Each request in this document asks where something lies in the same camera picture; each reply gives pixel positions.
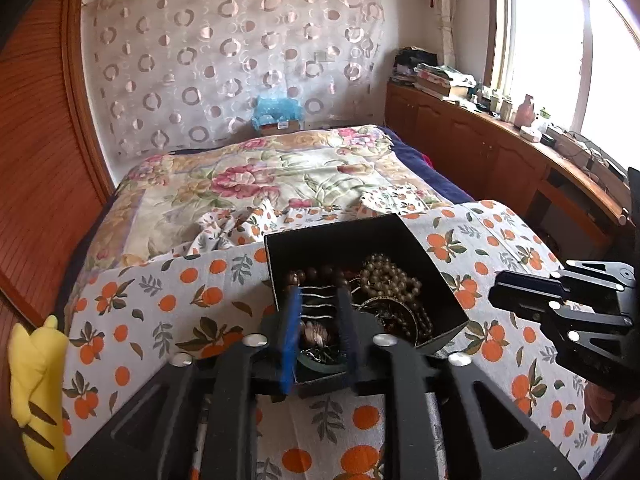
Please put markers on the silver wavy hair fork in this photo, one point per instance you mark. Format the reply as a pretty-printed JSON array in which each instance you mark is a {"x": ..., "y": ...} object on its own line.
[{"x": 317, "y": 303}]

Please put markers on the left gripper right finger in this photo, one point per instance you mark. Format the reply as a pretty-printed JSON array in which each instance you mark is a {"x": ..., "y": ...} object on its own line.
[{"x": 365, "y": 361}]

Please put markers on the long wooden sideboard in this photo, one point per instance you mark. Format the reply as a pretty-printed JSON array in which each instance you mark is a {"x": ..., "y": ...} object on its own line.
[{"x": 488, "y": 159}]

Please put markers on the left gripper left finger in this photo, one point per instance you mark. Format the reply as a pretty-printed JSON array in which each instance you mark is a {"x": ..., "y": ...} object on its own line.
[{"x": 277, "y": 361}]

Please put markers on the pink ceramic vase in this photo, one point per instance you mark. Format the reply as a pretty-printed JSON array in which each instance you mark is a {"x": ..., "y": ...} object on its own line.
[{"x": 525, "y": 115}]

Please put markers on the black jewelry box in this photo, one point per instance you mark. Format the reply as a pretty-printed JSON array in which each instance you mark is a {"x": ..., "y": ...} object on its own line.
[{"x": 389, "y": 274}]

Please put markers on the dark blue blanket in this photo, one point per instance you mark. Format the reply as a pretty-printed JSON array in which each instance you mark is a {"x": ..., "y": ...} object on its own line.
[{"x": 420, "y": 165}]

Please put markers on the stack of folded clothes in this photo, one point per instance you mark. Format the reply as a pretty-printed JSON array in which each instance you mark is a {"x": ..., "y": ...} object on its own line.
[{"x": 415, "y": 67}]

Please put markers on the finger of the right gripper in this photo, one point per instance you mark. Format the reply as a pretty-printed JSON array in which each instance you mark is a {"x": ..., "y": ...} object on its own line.
[{"x": 527, "y": 296}]

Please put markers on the yellow plush toy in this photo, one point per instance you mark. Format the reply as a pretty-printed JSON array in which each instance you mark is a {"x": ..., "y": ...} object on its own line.
[{"x": 36, "y": 361}]

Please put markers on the small pink bead earring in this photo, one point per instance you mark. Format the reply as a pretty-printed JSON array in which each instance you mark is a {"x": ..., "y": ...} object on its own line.
[{"x": 315, "y": 334}]

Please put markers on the pale green jade bangle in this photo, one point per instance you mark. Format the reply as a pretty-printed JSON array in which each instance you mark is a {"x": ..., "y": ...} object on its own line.
[{"x": 323, "y": 368}]

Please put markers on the bright window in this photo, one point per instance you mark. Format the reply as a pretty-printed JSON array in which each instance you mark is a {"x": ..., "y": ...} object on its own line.
[{"x": 579, "y": 61}]

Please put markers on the circle pattern sheer curtain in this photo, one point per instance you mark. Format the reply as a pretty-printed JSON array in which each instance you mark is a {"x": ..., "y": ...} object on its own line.
[{"x": 171, "y": 74}]

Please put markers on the small cardboard box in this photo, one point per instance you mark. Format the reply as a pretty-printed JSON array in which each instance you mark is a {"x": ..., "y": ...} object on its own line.
[{"x": 284, "y": 127}]

